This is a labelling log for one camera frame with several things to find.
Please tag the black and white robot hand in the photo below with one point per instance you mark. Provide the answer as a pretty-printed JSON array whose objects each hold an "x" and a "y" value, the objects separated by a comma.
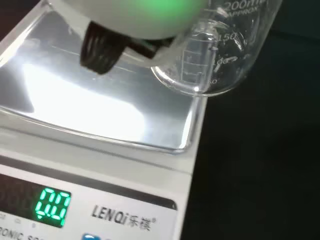
[{"x": 140, "y": 17}]

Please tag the white electronic balance steel pan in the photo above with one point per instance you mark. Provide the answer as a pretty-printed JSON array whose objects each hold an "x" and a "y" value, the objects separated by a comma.
[{"x": 95, "y": 130}]

